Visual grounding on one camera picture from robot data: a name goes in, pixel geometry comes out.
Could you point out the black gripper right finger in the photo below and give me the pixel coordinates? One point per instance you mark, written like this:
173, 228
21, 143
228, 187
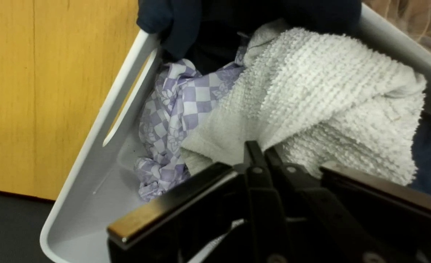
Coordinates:
361, 224

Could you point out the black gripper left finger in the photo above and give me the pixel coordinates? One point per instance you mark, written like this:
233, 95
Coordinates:
186, 224

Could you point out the purple white checkered cloth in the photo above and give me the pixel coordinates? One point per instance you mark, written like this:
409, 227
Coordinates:
176, 117

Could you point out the white terry towel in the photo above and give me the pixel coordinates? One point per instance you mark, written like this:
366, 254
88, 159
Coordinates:
322, 102

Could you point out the navy blue clothing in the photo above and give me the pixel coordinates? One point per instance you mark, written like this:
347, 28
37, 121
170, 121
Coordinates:
200, 19

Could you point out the white plastic basket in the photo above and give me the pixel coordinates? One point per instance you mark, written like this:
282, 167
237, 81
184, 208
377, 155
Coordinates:
92, 184

